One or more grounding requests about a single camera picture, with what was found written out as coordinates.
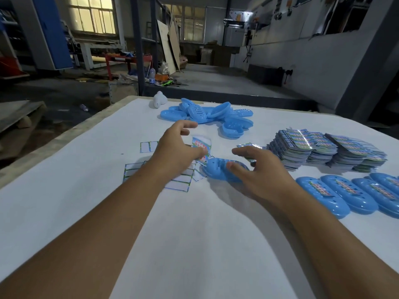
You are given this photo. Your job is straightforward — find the person's right hand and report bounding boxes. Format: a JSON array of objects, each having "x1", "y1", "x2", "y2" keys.
[{"x1": 226, "y1": 145, "x2": 297, "y2": 209}]

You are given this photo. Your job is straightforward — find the person's left hand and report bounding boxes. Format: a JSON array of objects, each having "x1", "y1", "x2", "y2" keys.
[{"x1": 148, "y1": 120, "x2": 208, "y2": 184}]

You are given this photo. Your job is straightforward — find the green-edged sticker sheet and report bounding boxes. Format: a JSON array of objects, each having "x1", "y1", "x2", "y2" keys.
[
  {"x1": 140, "y1": 141, "x2": 159, "y2": 154},
  {"x1": 190, "y1": 136, "x2": 212, "y2": 167},
  {"x1": 164, "y1": 164, "x2": 195, "y2": 193}
]

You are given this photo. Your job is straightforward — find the glossy sticker sheets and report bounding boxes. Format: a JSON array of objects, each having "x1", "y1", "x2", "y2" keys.
[{"x1": 236, "y1": 143, "x2": 266, "y2": 162}]

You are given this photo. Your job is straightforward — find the stacks of colourful sticker sheets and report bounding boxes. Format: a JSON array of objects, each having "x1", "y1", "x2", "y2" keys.
[{"x1": 268, "y1": 128, "x2": 388, "y2": 173}]

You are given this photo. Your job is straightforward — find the white backing sheet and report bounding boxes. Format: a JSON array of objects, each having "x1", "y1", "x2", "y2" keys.
[{"x1": 123, "y1": 162, "x2": 145, "y2": 183}]

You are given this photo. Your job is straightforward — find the pile of blue soap dishes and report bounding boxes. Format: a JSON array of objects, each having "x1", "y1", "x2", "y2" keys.
[{"x1": 160, "y1": 98, "x2": 254, "y2": 140}]

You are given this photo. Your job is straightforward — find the person's right forearm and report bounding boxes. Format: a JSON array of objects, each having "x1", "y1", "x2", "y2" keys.
[{"x1": 276, "y1": 189, "x2": 399, "y2": 299}]

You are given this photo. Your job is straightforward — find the person's left forearm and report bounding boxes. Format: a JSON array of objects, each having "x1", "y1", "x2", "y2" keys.
[{"x1": 0, "y1": 164, "x2": 169, "y2": 299}]

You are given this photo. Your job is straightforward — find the black box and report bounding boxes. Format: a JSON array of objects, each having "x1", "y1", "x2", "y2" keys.
[{"x1": 247, "y1": 64, "x2": 284, "y2": 87}]

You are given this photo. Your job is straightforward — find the small white plastic figure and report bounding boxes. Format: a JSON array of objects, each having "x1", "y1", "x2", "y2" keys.
[{"x1": 153, "y1": 91, "x2": 167, "y2": 109}]

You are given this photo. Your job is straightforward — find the pale wooden crate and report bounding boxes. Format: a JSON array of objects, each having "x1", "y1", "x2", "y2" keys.
[{"x1": 108, "y1": 82, "x2": 139, "y2": 105}]

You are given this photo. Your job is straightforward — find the pale leaning plywood board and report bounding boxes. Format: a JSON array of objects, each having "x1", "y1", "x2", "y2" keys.
[{"x1": 157, "y1": 20, "x2": 177, "y2": 75}]

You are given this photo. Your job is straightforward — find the brown leaning board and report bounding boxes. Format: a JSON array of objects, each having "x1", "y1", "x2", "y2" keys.
[{"x1": 168, "y1": 17, "x2": 181, "y2": 71}]

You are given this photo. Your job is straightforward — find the red metal table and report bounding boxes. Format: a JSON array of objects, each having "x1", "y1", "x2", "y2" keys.
[{"x1": 104, "y1": 52, "x2": 153, "y2": 81}]

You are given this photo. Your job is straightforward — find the wide window with grid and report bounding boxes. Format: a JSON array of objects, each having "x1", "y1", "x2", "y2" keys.
[{"x1": 174, "y1": 7, "x2": 206, "y2": 44}]

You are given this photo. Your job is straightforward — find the silver machine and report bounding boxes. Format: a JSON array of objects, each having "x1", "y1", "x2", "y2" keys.
[{"x1": 223, "y1": 10, "x2": 251, "y2": 47}]

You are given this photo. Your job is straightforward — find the grey slanted pillar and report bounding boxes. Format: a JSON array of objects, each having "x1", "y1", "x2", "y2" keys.
[{"x1": 335, "y1": 0, "x2": 399, "y2": 122}]

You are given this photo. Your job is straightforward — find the large bright window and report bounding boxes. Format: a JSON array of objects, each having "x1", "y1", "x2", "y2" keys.
[{"x1": 68, "y1": 0, "x2": 116, "y2": 35}]

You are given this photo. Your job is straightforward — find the wooden pallet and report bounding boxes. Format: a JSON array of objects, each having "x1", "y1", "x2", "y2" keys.
[{"x1": 0, "y1": 100, "x2": 47, "y2": 134}]

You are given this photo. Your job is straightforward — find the blue and white machine cabinet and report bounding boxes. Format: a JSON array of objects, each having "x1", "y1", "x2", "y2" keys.
[{"x1": 31, "y1": 0, "x2": 74, "y2": 71}]

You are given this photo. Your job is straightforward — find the thick dark steel post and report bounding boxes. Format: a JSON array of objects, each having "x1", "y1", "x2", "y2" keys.
[{"x1": 130, "y1": 0, "x2": 146, "y2": 96}]

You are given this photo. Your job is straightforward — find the thin dark steel post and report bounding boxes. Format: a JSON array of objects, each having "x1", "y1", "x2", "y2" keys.
[{"x1": 150, "y1": 0, "x2": 159, "y2": 71}]

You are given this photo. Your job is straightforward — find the white metal workbench frame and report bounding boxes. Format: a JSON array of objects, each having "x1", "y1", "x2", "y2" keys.
[{"x1": 73, "y1": 39, "x2": 127, "y2": 71}]

